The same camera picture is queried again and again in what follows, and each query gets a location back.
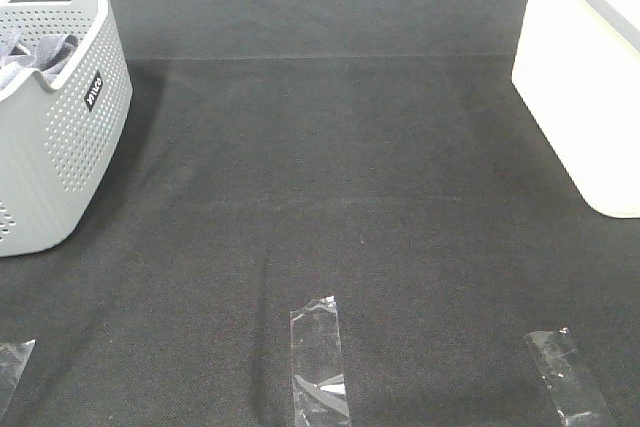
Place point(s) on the grey towel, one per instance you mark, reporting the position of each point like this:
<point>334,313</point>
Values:
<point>48,57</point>

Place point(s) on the black table cloth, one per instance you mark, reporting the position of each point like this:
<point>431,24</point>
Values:
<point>278,151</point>

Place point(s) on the clear tape strip centre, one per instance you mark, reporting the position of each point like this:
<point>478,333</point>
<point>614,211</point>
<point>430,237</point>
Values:
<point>317,371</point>

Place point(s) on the clear tape strip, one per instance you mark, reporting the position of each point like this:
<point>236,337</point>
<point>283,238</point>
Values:
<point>317,371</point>
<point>13,360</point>
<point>568,379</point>

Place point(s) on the grey perforated laundry basket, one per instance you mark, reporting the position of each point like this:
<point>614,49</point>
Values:
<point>57,145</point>

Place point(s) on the cream plastic storage bin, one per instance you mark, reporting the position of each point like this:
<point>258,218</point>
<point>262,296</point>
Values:
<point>577,70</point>

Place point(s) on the clear tape strip right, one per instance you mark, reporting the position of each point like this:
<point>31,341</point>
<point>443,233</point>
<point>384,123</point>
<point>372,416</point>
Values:
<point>568,379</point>

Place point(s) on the clear tape strip left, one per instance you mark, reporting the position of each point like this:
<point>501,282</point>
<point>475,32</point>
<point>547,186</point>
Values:
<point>13,360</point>

